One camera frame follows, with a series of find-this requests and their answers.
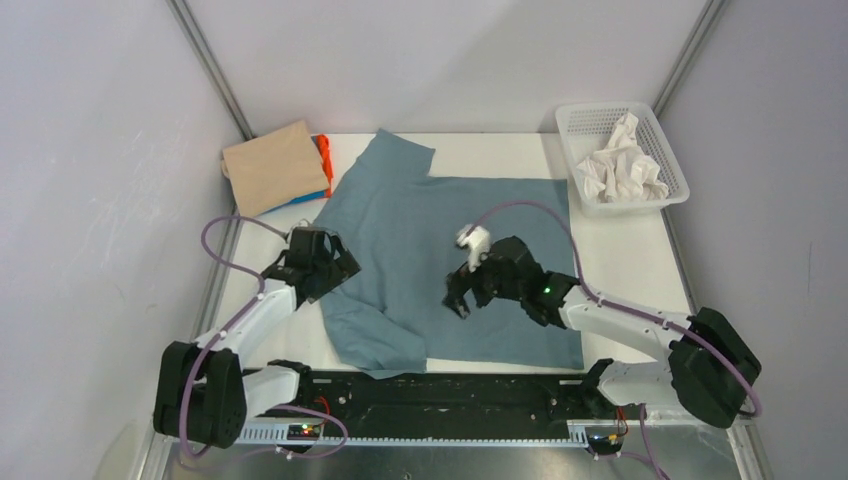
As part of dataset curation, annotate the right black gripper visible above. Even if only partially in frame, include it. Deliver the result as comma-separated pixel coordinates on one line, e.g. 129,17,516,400
442,246,524,320

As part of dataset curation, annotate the grey-blue t-shirt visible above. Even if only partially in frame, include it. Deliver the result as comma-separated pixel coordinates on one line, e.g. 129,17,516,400
315,130,584,378

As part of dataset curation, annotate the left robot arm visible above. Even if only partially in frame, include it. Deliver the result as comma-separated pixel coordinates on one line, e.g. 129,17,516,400
152,227,360,448

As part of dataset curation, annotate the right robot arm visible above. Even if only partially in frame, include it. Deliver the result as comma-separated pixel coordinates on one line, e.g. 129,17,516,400
443,227,762,429

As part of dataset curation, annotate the folded blue t-shirt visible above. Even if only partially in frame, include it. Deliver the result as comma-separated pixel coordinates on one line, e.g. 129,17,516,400
267,189,330,213

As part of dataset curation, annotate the folded orange t-shirt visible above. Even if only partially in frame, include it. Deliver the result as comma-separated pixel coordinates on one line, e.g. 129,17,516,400
313,134,334,198

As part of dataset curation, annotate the folded tan t-shirt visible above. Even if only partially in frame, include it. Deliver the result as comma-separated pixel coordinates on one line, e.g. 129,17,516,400
221,120,331,217

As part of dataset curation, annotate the crumpled white t-shirt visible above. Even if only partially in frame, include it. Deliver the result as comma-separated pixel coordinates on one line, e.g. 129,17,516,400
577,113,669,203

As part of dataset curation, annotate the white plastic basket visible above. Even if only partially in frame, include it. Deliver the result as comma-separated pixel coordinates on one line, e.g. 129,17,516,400
555,101,690,217

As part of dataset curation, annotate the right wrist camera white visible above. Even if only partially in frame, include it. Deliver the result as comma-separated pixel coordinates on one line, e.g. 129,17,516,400
455,224,491,272

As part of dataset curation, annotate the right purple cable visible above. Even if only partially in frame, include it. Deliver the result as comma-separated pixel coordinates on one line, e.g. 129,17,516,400
473,200,763,480

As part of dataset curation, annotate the purple cable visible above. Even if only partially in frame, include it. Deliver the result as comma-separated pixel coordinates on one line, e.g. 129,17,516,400
473,200,763,480
177,215,350,462

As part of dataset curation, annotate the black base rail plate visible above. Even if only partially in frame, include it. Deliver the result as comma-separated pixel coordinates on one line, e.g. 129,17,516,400
293,370,639,444

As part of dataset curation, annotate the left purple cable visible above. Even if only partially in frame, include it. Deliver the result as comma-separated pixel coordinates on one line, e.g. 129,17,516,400
177,215,350,462

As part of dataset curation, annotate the aluminium frame rail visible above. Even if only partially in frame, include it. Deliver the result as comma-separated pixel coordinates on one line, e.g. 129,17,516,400
132,377,773,480

